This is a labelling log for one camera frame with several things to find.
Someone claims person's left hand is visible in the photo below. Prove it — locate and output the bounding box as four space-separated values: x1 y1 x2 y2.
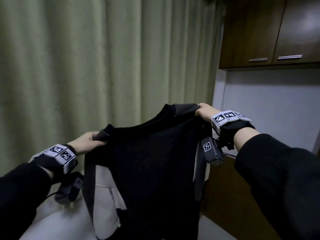
67 131 108 156

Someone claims person's right hand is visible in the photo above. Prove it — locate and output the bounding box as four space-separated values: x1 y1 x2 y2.
195 103 221 123

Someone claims black sweater with grey sleeves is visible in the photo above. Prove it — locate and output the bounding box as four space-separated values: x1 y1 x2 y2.
82 103 213 240

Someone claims person's left forearm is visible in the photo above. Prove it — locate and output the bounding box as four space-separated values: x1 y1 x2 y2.
0 162 55 240

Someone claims person's right forearm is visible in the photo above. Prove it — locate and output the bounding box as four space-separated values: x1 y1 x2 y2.
233 127 320 240

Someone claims marker-printed right wrist band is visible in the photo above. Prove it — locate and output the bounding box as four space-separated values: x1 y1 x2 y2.
211 110 256 150

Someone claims marker-printed wrist band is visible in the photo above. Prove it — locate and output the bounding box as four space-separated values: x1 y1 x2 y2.
211 110 256 150
29 144 78 183

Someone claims marker-printed left wrist band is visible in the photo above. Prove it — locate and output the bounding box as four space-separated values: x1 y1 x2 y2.
29 144 78 183

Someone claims light grey garment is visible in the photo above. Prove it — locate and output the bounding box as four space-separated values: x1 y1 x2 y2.
18 164 128 240

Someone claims pale green curtain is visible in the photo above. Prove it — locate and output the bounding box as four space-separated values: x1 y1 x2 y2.
0 0 225 178

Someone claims brown wooden furniture panel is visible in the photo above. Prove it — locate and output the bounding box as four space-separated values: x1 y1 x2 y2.
199 156 282 240

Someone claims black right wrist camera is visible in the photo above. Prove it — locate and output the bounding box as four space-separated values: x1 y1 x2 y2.
201 136 225 166

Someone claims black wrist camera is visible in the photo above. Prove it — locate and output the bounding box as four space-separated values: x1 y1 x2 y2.
54 171 84 205
201 136 225 166

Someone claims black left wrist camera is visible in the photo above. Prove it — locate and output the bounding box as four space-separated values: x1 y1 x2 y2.
54 171 84 205

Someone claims dark brown wall cabinet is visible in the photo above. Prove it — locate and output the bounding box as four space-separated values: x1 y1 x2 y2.
218 0 320 70

